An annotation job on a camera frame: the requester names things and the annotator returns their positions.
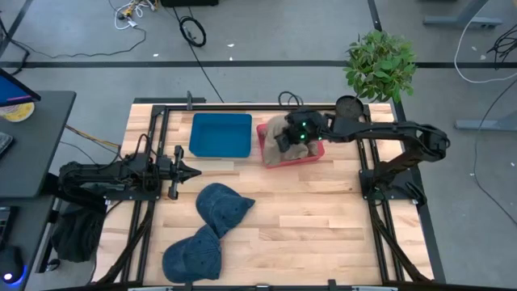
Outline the black bag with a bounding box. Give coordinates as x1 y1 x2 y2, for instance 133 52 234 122
51 203 107 264

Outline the black aluminium table frame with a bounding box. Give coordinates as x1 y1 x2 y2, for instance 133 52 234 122
92 103 436 285

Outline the black plant pot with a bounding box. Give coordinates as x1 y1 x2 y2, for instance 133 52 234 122
335 95 366 123

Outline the black box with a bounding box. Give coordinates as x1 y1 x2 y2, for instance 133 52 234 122
160 0 220 8

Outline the red plastic bin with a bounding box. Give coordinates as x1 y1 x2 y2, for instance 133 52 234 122
255 122 326 170

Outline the dark blue denim cap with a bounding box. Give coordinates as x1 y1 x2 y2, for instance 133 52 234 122
162 224 223 285
195 182 256 239

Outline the black keyboard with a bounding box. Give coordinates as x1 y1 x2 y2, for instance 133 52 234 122
0 132 15 159

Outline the black cable bundle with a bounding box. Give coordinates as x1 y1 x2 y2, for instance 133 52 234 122
485 23 517 70

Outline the grey desk leg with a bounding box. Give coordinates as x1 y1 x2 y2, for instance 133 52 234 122
422 0 504 30
453 109 517 133

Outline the yellow round disc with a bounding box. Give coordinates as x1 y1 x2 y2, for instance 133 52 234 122
0 102 36 124

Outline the white cable bundle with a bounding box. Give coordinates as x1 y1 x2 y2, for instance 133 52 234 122
113 0 158 31

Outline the black looped cable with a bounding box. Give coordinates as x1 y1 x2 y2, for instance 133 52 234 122
277 91 305 108

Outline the green leafy plant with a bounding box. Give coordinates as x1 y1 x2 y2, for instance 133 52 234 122
343 28 418 104

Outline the blue plastic bin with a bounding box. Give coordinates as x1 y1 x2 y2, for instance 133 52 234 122
188 112 254 159

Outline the coiled black cable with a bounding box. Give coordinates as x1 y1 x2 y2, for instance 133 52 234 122
178 15 208 49

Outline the black computer mouse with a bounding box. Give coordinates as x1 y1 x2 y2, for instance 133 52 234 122
0 245 26 285

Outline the long black floor cable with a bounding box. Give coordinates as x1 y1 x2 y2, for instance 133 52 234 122
0 15 147 77

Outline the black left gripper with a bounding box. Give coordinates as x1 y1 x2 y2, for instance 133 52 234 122
155 145 203 201

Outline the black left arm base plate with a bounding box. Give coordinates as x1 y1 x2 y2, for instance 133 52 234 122
103 169 163 202

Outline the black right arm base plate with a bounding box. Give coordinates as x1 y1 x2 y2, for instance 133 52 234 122
359 168 422 202

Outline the black side desk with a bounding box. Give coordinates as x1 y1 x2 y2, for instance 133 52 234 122
0 90 78 200

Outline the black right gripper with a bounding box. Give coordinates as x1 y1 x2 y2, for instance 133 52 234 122
275 109 329 154

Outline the blue screen monitor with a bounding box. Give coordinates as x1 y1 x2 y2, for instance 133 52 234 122
0 66 42 108

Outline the white floor cable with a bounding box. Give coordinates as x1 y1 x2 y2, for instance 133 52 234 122
453 0 517 85

